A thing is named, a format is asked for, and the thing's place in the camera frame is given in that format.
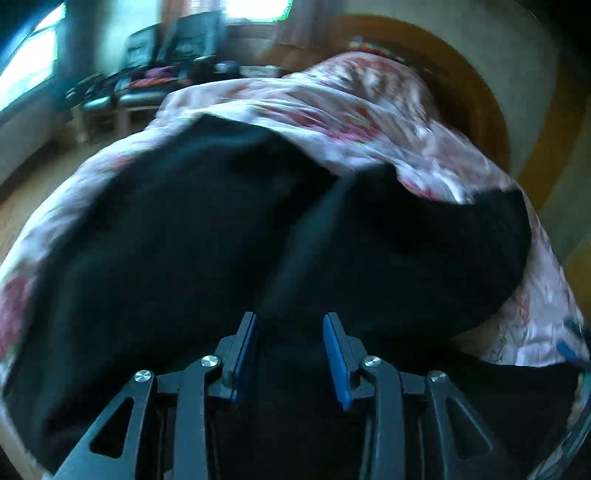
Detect black pants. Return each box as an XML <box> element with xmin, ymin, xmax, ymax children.
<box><xmin>5</xmin><ymin>116</ymin><xmax>578</xmax><ymax>479</ymax></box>

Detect pink floral rose quilt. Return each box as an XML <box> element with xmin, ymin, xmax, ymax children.
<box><xmin>1</xmin><ymin>53</ymin><xmax>590</xmax><ymax>479</ymax></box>

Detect wooden arched headboard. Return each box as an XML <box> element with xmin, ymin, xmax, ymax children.
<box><xmin>256</xmin><ymin>14</ymin><xmax>510</xmax><ymax>171</ymax></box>

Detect black chair far left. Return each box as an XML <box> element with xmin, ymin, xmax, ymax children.
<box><xmin>64</xmin><ymin>24</ymin><xmax>160</xmax><ymax>115</ymax></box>

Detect black chair near bed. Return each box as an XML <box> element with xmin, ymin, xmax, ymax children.
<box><xmin>115</xmin><ymin>9</ymin><xmax>228</xmax><ymax>110</ymax></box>

